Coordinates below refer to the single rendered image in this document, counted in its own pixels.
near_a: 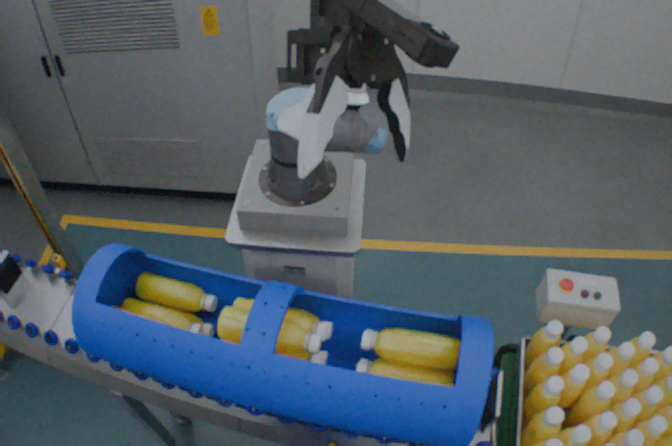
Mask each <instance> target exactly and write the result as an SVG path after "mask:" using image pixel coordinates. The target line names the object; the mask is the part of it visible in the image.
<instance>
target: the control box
mask: <svg viewBox="0 0 672 446"><path fill-rule="evenodd" d="M564 278H568V279H570V280H572V281H573V283H574V288H573V289H572V290H570V291H567V290H564V289H563V288H562V286H561V281H562V279H564ZM578 279H579V280H578ZM585 280H586V281H585ZM583 281H584V282H583ZM588 281H589V282H588ZM591 281H592V282H591ZM582 282H583V283H582ZM594 282H595V283H597V282H599V283H600V284H599V285H598V284H597V285H596V284H595V283H594ZM587 283H588V284H587ZM584 289H586V290H588V291H589V293H590V294H589V297H587V298H585V297H583V296H582V295H581V292H582V291H583V290H584ZM596 291H599V292H601V294H602V297H601V299H596V298H595V297H594V293H595V292H596ZM619 311H620V303H619V295H618V288H617V281H616V278H610V277H603V276H596V275H589V274H582V273H576V272H569V271H562V270H555V269H549V268H548V269H547V270H546V272H545V275H544V276H543V278H542V280H541V282H540V284H539V286H538V288H537V290H536V321H537V322H543V323H549V322H550V321H552V320H557V321H559V322H561V323H562V325H567V326H575V327H583V328H591V329H597V328H598V327H600V326H605V327H608V325H609V324H610V323H611V321H612V320H613V319H614V317H615V316H616V315H617V314H618V312H619Z"/></svg>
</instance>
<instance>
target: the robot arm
mask: <svg viewBox="0 0 672 446"><path fill-rule="evenodd" d="M450 38H451V37H450V35H448V34H447V33H446V32H444V31H443V30H441V29H440V28H439V27H437V26H435V25H433V24H430V23H427V22H425V21H423V20H422V19H421V18H419V17H418V16H416V15H415V14H413V13H412V12H410V11H409V10H407V9H406V8H404V7H403V6H401V5H400V4H398V3H397V2H395V1H393V0H310V28H300V29H297V30H289V31H287V73H286V81H296V83H301V85H312V86H311V87H310V89H308V88H292V89H288V90H285V91H283V92H281V93H280V94H278V95H276V96H275V97H273V98H272V99H271V101H270V102H269V104H268V106H267V109H266V116H267V119H266V126H267V128H268V137H269V145H270V154H271V156H270V159H269V162H268V166H267V169H266V181H267V185H268V187H269V189H270V190H271V191H272V192H273V193H274V194H276V195H278V196H280V197H282V198H286V199H292V200H299V199H306V198H309V197H312V196H314V195H316V194H318V193H320V192H321V191H322V190H323V189H324V188H325V187H326V185H327V184H328V181H329V168H328V164H327V162H326V160H325V158H324V152H345V153H360V154H365V153H378V152H380V151H382V149H383V148H384V146H385V143H386V139H387V134H388V131H389V132H390V133H391V134H392V136H393V141H394V148H395V151H396V153H397V156H398V159H399V161H400V162H404V161H405V160H406V158H407V154H408V149H409V139H410V112H409V109H410V108H411V106H410V98H409V89H408V82H407V76H406V73H405V69H404V67H403V64H402V62H401V61H400V59H399V57H398V55H397V52H396V48H395V47H394V45H396V46H397V47H399V48H400V49H401V50H403V51H404V52H405V55H407V56H408V57H409V58H410V59H411V60H413V61H414V62H416V63H417V64H419V65H421V66H423V67H426V68H434V67H438V68H444V69H448V68H449V66H450V64H451V62H452V61H453V59H454V57H455V55H456V54H457V52H458V50H459V48H460V46H459V45H458V44H456V43H455V42H454V41H452V40H451V39H450ZM292 44H296V70H291V48H292Z"/></svg>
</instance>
